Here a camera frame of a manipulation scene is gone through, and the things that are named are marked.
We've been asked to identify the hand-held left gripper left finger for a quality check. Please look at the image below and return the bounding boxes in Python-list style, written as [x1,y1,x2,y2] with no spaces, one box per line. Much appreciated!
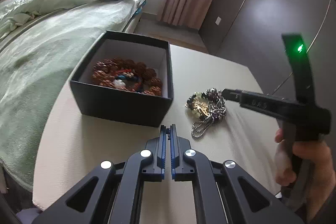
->
[31,125,168,224]

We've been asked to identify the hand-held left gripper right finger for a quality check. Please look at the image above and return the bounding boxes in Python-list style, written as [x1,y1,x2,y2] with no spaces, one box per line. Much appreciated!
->
[169,124,303,224]

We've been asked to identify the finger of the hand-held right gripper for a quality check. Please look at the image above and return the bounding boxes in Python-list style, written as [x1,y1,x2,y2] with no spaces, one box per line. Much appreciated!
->
[223,89,299,120]

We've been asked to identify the silver ball chain necklace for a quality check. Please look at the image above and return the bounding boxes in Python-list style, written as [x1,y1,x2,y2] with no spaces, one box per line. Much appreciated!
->
[191,105,227,139]

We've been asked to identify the dark bead bracelet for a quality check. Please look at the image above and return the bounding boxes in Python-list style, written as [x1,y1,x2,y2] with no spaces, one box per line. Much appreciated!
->
[187,87,224,109]

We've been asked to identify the gold pendant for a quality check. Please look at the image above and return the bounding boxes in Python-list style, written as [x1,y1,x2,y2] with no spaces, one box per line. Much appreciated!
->
[194,101,212,117]

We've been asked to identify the black gift box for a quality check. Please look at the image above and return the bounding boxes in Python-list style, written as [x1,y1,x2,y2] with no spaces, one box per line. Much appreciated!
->
[69,31,174,128]

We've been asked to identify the blue string bracelet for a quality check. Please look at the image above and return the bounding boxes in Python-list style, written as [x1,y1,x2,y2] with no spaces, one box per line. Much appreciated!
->
[131,76,144,94]

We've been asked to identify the brown walnut bead bracelet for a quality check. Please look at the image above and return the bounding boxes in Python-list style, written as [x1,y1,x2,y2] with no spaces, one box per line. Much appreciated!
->
[92,58,163,97]

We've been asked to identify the red string bracelet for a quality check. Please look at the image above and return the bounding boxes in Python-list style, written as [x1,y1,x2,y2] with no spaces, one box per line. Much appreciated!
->
[115,69,135,78]

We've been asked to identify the person's right hand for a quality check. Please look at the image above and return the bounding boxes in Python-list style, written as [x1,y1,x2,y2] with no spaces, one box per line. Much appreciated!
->
[274,128,336,222]

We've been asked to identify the white low table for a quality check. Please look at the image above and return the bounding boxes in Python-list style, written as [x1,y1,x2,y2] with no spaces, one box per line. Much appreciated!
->
[31,30,283,212]

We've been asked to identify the dark brown wardrobe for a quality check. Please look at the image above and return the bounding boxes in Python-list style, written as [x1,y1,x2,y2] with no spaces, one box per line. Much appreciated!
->
[198,0,336,136]

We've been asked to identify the person's grey trouser leg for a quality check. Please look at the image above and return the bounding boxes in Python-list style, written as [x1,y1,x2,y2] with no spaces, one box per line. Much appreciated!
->
[15,207,44,224]

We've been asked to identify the green fleece blanket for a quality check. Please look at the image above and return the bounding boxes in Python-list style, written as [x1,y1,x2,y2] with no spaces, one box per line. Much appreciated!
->
[0,0,140,183]

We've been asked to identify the bed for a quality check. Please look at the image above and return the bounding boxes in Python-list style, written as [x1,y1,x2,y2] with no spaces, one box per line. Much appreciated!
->
[0,0,149,184]

